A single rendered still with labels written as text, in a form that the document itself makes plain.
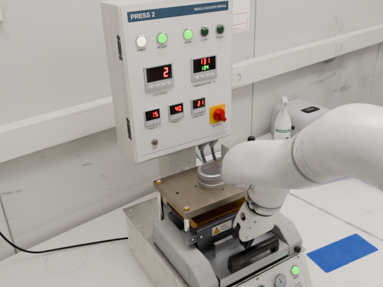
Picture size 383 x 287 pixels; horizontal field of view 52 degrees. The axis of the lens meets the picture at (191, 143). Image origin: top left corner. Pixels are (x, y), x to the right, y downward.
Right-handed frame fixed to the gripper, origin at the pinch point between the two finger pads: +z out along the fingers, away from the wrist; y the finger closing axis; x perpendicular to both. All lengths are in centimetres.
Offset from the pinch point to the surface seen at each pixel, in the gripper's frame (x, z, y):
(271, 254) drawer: -5.3, 2.5, 4.8
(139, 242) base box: 23.6, 23.7, -17.1
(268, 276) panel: -8.4, 7.5, 3.3
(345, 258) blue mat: -10.1, 24.1, 40.7
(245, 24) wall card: 88, -6, 62
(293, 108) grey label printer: 62, 28, 83
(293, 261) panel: -8.0, 7.2, 12.2
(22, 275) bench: 38, 42, -51
